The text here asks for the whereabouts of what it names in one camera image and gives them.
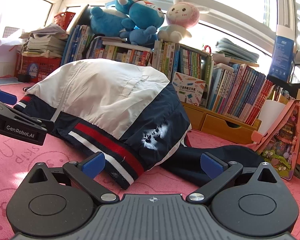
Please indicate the small red basket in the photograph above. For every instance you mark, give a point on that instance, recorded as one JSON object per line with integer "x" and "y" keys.
{"x": 65, "y": 20}

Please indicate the blue cat plush toy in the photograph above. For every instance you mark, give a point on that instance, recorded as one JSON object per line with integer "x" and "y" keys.
{"x": 145, "y": 13}

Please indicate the red plastic crate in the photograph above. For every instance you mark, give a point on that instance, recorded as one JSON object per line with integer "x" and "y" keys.
{"x": 45, "y": 67}

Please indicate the white printed carton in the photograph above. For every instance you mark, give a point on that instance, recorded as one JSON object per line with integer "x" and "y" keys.
{"x": 187, "y": 87}

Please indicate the white flat book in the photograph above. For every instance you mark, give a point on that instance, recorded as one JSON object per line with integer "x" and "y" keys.
{"x": 130, "y": 46}

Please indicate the white draped paper sheet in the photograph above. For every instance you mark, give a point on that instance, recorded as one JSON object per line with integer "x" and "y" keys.
{"x": 5, "y": 47}

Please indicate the wooden drawer organiser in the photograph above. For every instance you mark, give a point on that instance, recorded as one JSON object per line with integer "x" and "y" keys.
{"x": 220, "y": 126}

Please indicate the large blue plush toy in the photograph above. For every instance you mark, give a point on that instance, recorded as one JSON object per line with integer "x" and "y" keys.
{"x": 105, "y": 22}

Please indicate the navy white jacket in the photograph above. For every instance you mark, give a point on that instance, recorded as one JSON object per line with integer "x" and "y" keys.
{"x": 102, "y": 92}

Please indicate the row of green spine books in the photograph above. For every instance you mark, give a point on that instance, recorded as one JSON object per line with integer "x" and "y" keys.
{"x": 187, "y": 62}

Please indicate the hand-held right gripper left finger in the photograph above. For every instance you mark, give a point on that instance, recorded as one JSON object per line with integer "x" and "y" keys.
{"x": 93, "y": 165}

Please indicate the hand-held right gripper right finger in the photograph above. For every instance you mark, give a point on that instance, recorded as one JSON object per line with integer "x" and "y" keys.
{"x": 211, "y": 166}

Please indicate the blue notepad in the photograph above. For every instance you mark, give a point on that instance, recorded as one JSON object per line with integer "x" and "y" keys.
{"x": 5, "y": 81}

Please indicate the row of tall blue books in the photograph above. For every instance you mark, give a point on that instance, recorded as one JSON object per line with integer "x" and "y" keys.
{"x": 76, "y": 45}

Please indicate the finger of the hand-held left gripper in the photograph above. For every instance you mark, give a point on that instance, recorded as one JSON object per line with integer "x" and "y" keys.
{"x": 6, "y": 97}

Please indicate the grey flat board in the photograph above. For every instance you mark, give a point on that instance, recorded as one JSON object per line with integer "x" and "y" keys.
{"x": 84, "y": 17}

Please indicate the row of thin colourful books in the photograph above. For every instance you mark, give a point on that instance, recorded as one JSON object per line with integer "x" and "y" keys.
{"x": 281, "y": 93}

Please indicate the stack of blue folders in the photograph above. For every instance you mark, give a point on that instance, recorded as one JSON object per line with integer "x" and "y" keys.
{"x": 235, "y": 51}

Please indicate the pink rabbit plush toy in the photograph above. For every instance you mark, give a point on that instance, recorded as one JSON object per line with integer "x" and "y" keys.
{"x": 181, "y": 15}

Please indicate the row of leaning pink books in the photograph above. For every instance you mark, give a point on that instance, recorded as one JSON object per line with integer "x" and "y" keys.
{"x": 242, "y": 92}

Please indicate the pink toy house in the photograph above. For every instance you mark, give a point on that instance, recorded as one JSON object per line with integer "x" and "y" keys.
{"x": 282, "y": 142}

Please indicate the pink rabbit print mat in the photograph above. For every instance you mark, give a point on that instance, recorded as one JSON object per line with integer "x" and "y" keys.
{"x": 10, "y": 160}

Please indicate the stack of paper workbooks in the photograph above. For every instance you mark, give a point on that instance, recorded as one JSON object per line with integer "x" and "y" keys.
{"x": 42, "y": 43}

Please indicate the white grid board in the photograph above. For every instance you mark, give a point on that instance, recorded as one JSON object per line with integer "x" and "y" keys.
{"x": 12, "y": 31}

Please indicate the blue tall box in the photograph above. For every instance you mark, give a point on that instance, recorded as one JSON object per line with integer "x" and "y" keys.
{"x": 281, "y": 55}

